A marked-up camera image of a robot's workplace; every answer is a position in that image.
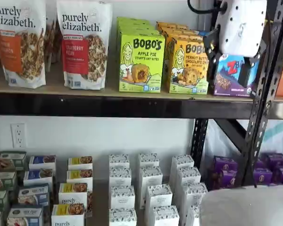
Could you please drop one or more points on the white perforated gripper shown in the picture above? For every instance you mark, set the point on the white perforated gripper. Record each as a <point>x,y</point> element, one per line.
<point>240,28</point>

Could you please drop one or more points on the blue purple Zbar box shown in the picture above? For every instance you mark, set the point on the blue purple Zbar box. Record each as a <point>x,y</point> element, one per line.
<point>228,77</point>

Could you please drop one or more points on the orange label granola bag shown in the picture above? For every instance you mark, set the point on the orange label granola bag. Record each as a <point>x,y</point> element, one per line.
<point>19,47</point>

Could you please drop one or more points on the white organic pantry box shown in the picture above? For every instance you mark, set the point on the white organic pantry box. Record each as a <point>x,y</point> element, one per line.
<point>122,217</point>
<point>148,160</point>
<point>188,176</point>
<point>151,176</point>
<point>182,161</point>
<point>193,194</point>
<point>119,161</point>
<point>158,196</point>
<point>120,177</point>
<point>165,216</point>
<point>193,215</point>
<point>122,197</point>

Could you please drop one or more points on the white wall outlet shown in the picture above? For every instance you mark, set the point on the white wall outlet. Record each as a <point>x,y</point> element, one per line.
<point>18,138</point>

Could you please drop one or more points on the white carton boxes group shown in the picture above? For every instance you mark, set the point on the white carton boxes group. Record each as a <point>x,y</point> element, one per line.
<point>100,188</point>

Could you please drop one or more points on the green Bobo's apple pie box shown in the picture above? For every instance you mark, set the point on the green Bobo's apple pie box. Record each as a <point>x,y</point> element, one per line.
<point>132,20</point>
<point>141,63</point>
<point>135,26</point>
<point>139,32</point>

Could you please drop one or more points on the blue snack box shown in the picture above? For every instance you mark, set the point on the blue snack box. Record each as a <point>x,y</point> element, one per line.
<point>26,216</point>
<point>39,177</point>
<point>34,196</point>
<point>42,162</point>

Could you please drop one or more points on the yellow Bobo's peanut butter box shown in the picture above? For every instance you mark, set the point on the yellow Bobo's peanut butter box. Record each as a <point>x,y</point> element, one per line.
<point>179,30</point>
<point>184,35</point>
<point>174,25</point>
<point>186,68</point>

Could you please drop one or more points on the purely elizabeth granola bag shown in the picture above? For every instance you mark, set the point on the purely elizabeth granola bag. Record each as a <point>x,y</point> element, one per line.
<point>52,42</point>

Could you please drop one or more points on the yellow label granola box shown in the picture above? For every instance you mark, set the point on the yellow label granola box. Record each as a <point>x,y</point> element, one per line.
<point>68,215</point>
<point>80,162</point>
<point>73,193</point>
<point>79,176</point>

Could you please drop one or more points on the red label granola bag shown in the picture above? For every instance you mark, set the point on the red label granola bag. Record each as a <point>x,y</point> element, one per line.
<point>82,47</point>

